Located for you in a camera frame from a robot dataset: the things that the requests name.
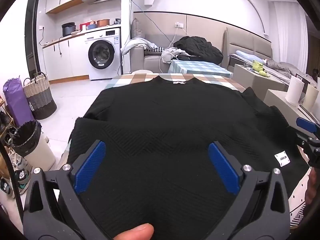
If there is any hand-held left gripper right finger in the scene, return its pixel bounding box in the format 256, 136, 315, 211
200, 141, 292, 240

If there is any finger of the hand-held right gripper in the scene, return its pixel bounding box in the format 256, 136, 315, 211
296, 116, 320, 135

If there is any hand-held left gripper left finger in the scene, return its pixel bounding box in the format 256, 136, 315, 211
22, 139, 114, 240

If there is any black knit sweater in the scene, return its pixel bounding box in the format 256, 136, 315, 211
66, 76, 310, 240

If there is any person's right hand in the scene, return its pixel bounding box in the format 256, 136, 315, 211
305, 167, 320, 205

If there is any person's left hand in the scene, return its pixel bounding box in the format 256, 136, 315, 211
117, 223, 155, 240

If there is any white paper towel roll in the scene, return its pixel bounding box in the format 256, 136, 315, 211
286, 76, 305, 104
303, 83, 319, 112

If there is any beige low table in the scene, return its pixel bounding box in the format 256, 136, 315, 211
264, 89, 320, 130

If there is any white patterned rug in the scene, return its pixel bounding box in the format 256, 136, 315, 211
287, 165, 313, 227

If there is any white trash bin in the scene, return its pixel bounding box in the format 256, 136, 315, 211
11, 120, 56, 172

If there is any bed with grey duvet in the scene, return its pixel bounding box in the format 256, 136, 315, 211
230, 50, 316, 86

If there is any beige side table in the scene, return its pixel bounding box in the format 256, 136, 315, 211
232, 64, 291, 93

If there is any grey green sneaker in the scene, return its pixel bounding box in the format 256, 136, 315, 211
14, 169, 32, 194

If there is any green plush toy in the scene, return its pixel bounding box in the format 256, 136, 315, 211
251, 60, 272, 77

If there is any woven laundry basket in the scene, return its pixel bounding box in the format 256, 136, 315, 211
23, 72, 58, 120

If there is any light blue pillow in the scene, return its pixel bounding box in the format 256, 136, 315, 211
236, 50, 263, 61

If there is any purple bag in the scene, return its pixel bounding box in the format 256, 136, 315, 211
3, 78, 36, 127

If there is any wooden shoe rack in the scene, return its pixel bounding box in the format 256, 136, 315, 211
0, 95, 16, 141

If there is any white curtain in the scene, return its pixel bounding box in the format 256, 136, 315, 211
271, 1, 309, 63

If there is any beige bed headboard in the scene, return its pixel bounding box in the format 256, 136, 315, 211
223, 27, 273, 68

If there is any white base cabinet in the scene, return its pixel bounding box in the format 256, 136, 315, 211
42, 36, 90, 81

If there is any white washing machine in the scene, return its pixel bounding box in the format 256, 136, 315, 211
84, 27, 122, 81

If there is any beige sofa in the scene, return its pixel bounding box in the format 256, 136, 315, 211
130, 34, 228, 75

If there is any black jacket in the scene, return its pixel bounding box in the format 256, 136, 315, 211
173, 36, 224, 64

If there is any white garment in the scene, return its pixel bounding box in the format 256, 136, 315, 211
161, 47, 190, 64

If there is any white blanket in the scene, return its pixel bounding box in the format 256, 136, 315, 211
121, 38, 158, 55

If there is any black cooking pot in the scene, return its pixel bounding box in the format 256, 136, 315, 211
62, 22, 76, 37

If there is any dark door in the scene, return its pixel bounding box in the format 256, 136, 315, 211
25, 0, 41, 79

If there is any grey pillow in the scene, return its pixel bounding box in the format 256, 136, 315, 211
131, 17, 146, 39

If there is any black cable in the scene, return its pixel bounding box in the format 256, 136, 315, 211
0, 140, 25, 230

